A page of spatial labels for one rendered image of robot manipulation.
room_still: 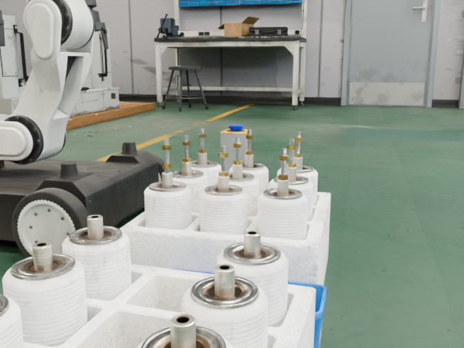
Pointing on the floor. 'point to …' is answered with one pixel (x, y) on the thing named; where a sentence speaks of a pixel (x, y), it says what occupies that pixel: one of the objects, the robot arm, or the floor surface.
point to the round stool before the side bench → (187, 86)
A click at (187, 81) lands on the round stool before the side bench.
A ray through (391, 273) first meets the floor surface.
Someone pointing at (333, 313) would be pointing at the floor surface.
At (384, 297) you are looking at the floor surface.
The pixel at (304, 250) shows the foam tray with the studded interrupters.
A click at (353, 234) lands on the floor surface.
